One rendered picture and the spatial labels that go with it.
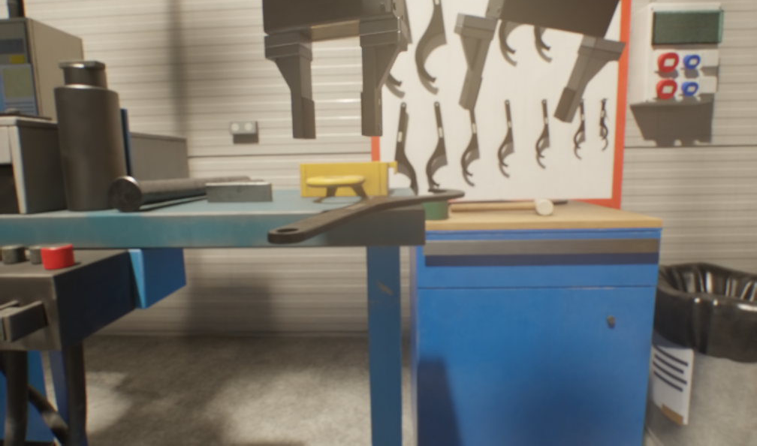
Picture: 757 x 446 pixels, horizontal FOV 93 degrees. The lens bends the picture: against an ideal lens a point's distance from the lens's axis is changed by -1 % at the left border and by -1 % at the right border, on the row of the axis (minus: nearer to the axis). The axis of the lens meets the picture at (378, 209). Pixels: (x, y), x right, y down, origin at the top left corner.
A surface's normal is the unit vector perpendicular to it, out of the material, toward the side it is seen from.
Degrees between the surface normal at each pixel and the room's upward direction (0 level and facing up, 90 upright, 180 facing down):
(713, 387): 93
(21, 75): 90
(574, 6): 114
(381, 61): 90
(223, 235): 90
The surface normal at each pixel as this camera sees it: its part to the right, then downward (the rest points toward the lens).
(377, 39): -0.29, 0.13
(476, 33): 0.10, 0.51
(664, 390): -0.99, 0.08
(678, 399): -0.94, 0.11
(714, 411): -0.70, 0.15
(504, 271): -0.04, 0.13
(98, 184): 0.63, 0.08
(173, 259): 1.00, -0.01
